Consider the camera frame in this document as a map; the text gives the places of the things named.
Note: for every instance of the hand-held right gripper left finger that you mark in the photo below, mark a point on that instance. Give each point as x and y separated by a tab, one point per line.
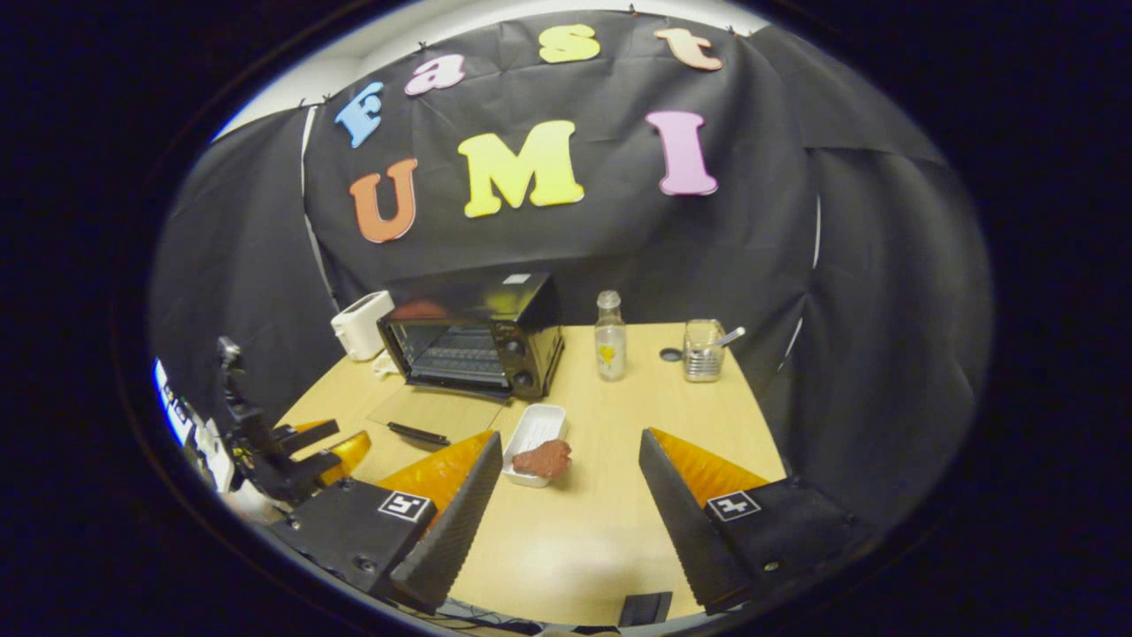
460	522

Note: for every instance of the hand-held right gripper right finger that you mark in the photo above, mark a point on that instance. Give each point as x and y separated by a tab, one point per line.
681	522

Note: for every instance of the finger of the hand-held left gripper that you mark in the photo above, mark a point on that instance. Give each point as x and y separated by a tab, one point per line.
340	462
309	432

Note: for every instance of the brown meat slice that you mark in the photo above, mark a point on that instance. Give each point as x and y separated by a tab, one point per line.
541	460

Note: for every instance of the black electric oven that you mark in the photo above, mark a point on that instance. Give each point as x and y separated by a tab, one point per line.
531	345

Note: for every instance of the small black box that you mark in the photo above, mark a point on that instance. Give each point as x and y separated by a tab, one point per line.
644	609

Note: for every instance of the white plate with beans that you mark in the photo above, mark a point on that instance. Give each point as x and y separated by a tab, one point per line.
386	364

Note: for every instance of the white toaster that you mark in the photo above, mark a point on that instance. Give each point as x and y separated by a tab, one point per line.
361	326

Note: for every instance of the white rectangular dish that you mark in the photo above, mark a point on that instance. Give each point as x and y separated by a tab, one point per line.
535	426

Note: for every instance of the clear glass bottle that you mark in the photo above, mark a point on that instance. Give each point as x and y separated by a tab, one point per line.
610	349

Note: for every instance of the metal spoon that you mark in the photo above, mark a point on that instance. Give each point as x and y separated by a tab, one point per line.
732	335

